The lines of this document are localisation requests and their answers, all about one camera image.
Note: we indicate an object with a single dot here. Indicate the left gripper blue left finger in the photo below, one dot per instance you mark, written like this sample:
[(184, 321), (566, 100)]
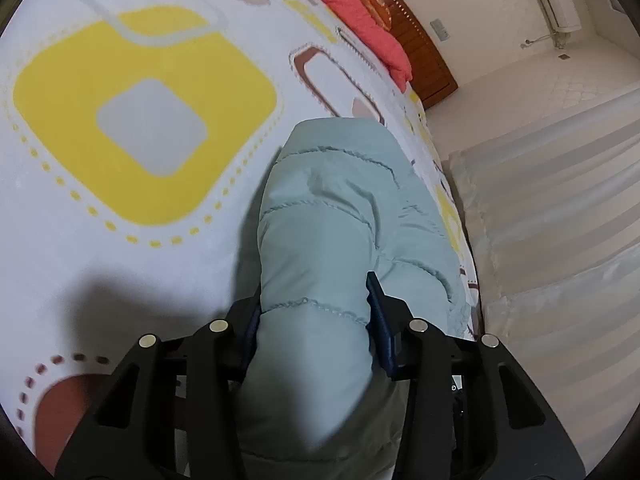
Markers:
[(244, 318)]

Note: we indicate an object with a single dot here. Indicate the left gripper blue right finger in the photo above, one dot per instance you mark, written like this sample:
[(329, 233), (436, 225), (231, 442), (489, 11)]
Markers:
[(389, 321)]

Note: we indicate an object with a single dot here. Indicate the mint green quilted jacket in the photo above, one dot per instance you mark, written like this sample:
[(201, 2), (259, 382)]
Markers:
[(342, 201)]

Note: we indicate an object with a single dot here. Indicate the white striped curtain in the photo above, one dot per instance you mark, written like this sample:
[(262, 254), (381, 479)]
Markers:
[(552, 216)]

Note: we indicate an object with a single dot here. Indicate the white patterned bed sheet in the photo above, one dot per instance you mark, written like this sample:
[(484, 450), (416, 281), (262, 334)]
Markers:
[(137, 138)]

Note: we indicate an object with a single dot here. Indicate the brown wooden headboard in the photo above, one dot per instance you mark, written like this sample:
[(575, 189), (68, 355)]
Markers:
[(432, 80)]

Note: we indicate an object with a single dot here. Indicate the red pillow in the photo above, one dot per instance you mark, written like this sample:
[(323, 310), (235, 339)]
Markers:
[(381, 42)]

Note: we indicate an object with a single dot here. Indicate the grey wall switch plate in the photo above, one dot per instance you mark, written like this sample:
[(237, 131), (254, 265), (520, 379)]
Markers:
[(440, 30)]

